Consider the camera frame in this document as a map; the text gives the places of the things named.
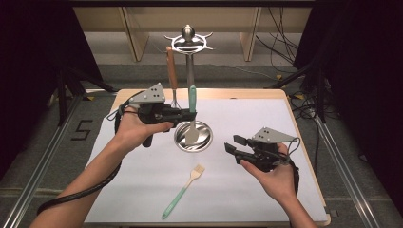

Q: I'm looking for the black floor cable bundle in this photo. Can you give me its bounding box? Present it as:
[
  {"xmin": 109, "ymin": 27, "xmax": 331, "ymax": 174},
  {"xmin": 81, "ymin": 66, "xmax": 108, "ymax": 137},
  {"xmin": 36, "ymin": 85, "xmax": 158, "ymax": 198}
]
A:
[{"xmin": 255, "ymin": 7, "xmax": 302, "ymax": 74}]

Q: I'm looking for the hand-held gripper cable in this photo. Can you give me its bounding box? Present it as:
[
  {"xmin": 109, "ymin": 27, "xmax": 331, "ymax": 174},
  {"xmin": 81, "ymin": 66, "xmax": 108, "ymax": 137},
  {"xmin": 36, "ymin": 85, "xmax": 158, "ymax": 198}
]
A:
[
  {"xmin": 36, "ymin": 90, "xmax": 145, "ymax": 217},
  {"xmin": 278, "ymin": 137, "xmax": 301, "ymax": 196}
]

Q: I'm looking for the person's left hand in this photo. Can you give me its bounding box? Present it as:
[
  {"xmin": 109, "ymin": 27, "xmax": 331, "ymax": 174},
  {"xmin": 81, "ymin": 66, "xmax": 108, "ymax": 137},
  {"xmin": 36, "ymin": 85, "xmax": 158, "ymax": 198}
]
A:
[{"xmin": 114, "ymin": 106, "xmax": 175, "ymax": 153}]

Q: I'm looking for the thin white floor cable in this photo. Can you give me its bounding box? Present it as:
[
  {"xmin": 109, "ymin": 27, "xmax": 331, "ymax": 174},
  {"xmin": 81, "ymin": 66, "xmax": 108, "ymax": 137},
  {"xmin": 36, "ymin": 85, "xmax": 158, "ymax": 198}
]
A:
[{"xmin": 208, "ymin": 63, "xmax": 278, "ymax": 82}]

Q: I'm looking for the black tripod stand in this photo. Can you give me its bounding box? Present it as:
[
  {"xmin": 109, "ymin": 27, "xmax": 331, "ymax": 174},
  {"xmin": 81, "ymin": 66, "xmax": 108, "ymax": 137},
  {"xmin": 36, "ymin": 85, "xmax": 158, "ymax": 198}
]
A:
[
  {"xmin": 265, "ymin": 60, "xmax": 328, "ymax": 124},
  {"xmin": 55, "ymin": 65, "xmax": 117, "ymax": 127}
]

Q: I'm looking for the right hand-held gripper cable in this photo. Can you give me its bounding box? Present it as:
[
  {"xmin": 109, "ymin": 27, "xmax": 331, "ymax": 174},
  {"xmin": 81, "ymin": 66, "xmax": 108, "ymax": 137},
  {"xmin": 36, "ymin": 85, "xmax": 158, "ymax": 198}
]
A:
[{"xmin": 278, "ymin": 137, "xmax": 301, "ymax": 196}]

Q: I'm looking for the aluminium floor rail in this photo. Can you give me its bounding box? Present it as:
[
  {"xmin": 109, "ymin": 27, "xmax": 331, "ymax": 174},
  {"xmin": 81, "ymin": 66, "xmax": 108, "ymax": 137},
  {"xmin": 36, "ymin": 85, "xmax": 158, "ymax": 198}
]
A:
[
  {"xmin": 2, "ymin": 94, "xmax": 84, "ymax": 228},
  {"xmin": 313, "ymin": 114, "xmax": 381, "ymax": 228}
]

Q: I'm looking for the green-handled pastry brush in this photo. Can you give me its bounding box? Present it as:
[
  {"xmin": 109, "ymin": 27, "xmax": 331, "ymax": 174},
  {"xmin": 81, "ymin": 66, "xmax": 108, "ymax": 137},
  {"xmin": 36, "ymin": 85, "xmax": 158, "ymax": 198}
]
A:
[{"xmin": 161, "ymin": 163, "xmax": 206, "ymax": 220}]

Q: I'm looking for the steel utensil stand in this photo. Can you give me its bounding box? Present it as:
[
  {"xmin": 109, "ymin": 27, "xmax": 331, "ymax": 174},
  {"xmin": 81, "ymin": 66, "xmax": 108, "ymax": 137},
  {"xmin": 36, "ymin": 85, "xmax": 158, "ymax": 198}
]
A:
[{"xmin": 163, "ymin": 24, "xmax": 215, "ymax": 154}]

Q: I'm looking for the left hand-held gripper cable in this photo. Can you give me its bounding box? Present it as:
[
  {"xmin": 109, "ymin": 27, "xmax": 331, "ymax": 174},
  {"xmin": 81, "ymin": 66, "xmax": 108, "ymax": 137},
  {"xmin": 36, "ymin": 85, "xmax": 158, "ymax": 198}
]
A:
[{"xmin": 36, "ymin": 90, "xmax": 145, "ymax": 217}]

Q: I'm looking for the white paper sheet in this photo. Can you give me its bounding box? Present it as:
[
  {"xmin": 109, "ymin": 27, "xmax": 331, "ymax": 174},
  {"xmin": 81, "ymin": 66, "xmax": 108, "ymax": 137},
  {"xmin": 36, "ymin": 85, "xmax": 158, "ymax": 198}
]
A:
[{"xmin": 84, "ymin": 98, "xmax": 328, "ymax": 223}]

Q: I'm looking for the person's right hand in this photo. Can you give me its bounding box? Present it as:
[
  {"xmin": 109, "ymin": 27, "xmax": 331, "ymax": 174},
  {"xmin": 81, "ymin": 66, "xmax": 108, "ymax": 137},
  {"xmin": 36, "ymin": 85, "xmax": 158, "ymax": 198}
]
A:
[{"xmin": 240, "ymin": 142, "xmax": 299, "ymax": 204}]

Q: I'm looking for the light wooden shelf unit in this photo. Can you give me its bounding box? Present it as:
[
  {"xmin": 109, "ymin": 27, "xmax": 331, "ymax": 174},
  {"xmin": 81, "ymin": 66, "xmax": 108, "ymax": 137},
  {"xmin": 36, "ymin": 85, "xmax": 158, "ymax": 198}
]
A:
[{"xmin": 73, "ymin": 7, "xmax": 313, "ymax": 63}]

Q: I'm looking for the black curtain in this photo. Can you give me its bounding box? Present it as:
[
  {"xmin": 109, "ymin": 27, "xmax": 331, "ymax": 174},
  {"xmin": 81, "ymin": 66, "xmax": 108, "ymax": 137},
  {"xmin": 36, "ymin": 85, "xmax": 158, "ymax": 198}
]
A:
[
  {"xmin": 294, "ymin": 0, "xmax": 403, "ymax": 218},
  {"xmin": 0, "ymin": 0, "xmax": 105, "ymax": 180}
]

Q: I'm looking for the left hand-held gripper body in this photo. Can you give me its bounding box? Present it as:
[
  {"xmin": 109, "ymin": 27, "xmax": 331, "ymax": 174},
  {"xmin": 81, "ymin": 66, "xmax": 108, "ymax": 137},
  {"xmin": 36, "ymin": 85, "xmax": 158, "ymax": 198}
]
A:
[{"xmin": 127, "ymin": 83, "xmax": 184, "ymax": 148}]

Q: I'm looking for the wooden-handled wire whisk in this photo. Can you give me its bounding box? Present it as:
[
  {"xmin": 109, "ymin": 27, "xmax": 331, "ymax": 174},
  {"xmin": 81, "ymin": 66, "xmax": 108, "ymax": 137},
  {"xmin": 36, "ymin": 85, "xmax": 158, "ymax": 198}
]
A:
[{"xmin": 165, "ymin": 46, "xmax": 182, "ymax": 110}]

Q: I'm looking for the green-handled spatula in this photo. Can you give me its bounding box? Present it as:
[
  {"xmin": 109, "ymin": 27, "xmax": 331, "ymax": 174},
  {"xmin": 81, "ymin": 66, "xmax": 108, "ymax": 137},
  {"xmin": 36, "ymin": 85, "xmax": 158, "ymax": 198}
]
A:
[{"xmin": 184, "ymin": 85, "xmax": 201, "ymax": 146}]

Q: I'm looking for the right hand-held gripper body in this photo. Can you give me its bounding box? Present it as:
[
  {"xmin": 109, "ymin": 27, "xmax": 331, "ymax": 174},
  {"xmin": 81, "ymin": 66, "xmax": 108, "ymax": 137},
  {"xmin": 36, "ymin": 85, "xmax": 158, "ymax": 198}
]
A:
[{"xmin": 236, "ymin": 126, "xmax": 297, "ymax": 174}]

